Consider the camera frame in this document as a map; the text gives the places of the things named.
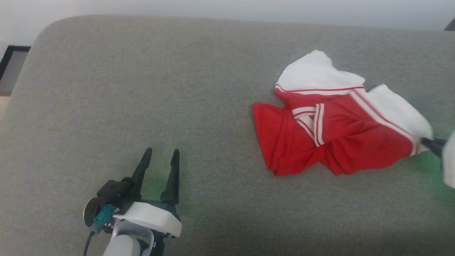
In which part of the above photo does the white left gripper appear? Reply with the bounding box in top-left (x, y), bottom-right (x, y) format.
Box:
top-left (122, 147), bottom-right (182, 239)

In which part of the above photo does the red and white jersey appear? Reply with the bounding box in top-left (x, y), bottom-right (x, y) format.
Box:
top-left (252, 50), bottom-right (434, 177)

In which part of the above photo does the dark framed panel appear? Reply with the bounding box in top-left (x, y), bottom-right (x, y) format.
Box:
top-left (0, 45), bottom-right (32, 96)

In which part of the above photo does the grey fabric sofa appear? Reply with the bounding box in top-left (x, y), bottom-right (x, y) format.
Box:
top-left (0, 14), bottom-right (455, 256)

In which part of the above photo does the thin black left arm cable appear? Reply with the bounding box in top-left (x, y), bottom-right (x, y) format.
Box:
top-left (83, 230), bottom-right (96, 256)

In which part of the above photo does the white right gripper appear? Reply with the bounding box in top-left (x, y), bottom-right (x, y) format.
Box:
top-left (421, 131), bottom-right (455, 189)

